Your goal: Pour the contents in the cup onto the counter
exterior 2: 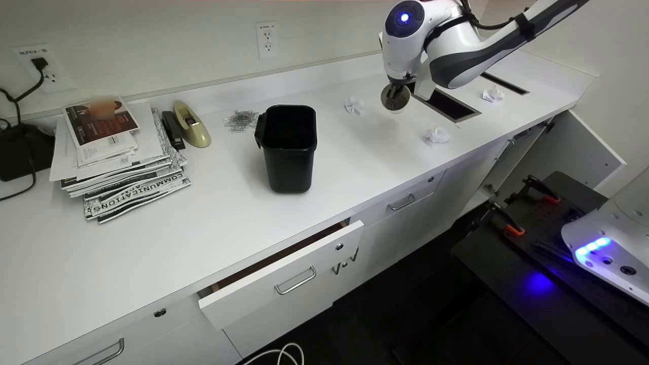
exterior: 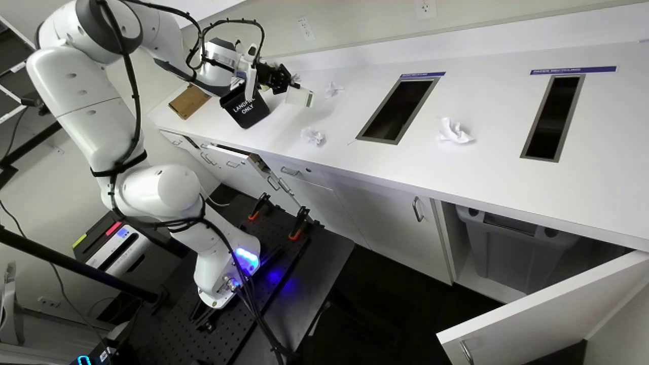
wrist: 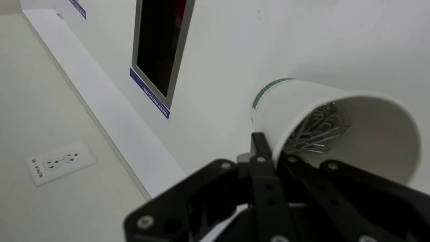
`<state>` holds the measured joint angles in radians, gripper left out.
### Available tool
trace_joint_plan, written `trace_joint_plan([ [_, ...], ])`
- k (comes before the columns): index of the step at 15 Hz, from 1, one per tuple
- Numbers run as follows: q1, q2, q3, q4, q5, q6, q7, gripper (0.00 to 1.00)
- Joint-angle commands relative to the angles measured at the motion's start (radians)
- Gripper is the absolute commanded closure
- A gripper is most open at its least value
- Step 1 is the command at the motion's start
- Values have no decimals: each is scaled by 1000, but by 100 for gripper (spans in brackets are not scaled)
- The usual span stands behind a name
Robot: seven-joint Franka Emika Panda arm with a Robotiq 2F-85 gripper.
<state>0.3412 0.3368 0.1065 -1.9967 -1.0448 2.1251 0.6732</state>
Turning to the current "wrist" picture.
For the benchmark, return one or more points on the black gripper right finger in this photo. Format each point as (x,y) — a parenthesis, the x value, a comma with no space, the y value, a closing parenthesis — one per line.
(357,202)

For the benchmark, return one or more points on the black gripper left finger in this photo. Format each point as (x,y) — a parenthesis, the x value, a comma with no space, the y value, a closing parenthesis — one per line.
(263,197)

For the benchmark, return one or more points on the white paper cup green band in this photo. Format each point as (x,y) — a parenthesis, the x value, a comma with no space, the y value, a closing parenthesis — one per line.
(290,105)

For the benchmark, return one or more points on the metal framed counter opening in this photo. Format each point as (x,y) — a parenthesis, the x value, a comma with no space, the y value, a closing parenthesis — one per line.
(159,49)

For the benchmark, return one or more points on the metal paper clips pile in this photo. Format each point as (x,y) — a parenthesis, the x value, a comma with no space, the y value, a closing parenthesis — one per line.
(316,129)

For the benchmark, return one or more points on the blue label strip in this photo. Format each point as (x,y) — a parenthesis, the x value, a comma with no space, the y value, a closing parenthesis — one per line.
(148,93)
(78,7)

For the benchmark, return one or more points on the white wall power outlet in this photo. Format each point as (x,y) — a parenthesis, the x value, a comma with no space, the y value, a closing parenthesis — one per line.
(60,162)

